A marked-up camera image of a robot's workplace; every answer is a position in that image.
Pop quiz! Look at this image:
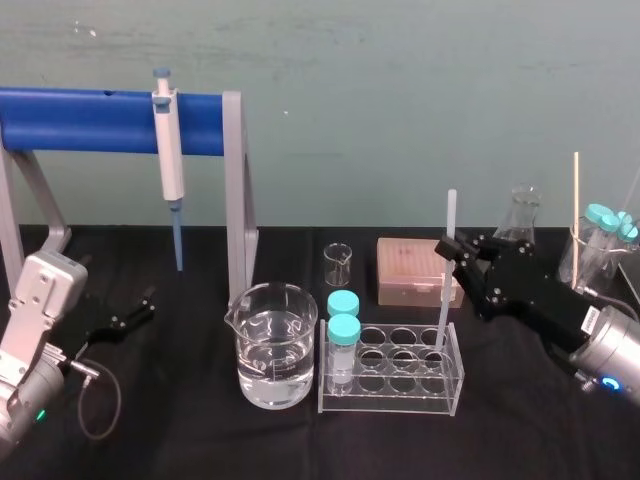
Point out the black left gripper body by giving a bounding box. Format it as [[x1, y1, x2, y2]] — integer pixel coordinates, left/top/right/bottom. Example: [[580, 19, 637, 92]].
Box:
[[62, 294, 121, 362]]

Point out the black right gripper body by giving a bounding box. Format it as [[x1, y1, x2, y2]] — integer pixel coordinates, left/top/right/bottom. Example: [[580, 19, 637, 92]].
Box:
[[473, 247, 603, 353]]

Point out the white translucent stirring rod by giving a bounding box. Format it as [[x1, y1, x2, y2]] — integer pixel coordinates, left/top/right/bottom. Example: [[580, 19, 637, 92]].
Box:
[[433, 188, 460, 352]]

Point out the clear glass conical flask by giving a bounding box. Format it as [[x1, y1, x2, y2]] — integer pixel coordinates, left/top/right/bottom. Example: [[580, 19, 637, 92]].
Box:
[[491, 184, 545, 247]]

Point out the brown pipette tip box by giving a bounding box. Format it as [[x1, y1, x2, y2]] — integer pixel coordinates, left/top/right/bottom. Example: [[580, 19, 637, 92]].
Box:
[[375, 236, 465, 308]]

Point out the glass beaker holding tubes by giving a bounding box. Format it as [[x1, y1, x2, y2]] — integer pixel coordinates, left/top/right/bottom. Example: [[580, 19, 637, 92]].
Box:
[[556, 221, 632, 297]]

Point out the black flat panel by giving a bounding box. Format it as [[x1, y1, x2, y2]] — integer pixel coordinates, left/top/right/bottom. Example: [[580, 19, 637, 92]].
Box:
[[616, 258, 640, 324]]

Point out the thin wooden stick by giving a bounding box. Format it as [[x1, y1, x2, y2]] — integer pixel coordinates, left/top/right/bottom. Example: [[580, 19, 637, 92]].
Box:
[[572, 151, 585, 292]]

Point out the clear acrylic tube rack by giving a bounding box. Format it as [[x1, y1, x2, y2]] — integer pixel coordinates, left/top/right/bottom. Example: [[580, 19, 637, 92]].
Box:
[[316, 319, 466, 417]]

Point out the small empty glass beaker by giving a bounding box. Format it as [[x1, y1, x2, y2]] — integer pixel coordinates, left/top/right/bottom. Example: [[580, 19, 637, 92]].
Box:
[[323, 242, 354, 288]]

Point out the black table cloth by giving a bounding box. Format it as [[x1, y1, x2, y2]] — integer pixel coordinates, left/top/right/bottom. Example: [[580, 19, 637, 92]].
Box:
[[0, 222, 640, 480]]

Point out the pipette stand with blue bar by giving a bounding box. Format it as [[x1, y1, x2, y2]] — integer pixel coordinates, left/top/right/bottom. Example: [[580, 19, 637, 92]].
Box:
[[0, 87, 260, 307]]

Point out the white pipette with blue tip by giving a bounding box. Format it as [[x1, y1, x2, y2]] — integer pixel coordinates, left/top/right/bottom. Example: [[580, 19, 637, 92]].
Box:
[[151, 67, 187, 273]]

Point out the large glass beaker with water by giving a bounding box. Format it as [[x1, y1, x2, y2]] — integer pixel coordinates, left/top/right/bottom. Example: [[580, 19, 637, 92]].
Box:
[[223, 281, 320, 409]]

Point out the dark left wrist cable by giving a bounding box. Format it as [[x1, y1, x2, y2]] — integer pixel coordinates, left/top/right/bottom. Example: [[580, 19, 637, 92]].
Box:
[[63, 358, 124, 442]]

